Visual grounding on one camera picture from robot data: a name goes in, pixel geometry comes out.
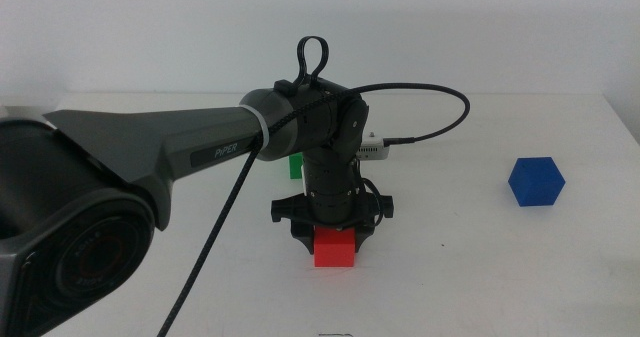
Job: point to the blue cube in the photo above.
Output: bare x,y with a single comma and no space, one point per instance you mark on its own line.
536,183

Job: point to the green cube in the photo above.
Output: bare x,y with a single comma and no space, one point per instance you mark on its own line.
295,167

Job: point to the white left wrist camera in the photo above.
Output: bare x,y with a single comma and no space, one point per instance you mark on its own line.
374,148

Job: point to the red cube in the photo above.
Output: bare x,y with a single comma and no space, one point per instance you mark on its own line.
334,249

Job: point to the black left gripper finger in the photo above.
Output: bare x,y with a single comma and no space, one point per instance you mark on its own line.
361,234
305,237

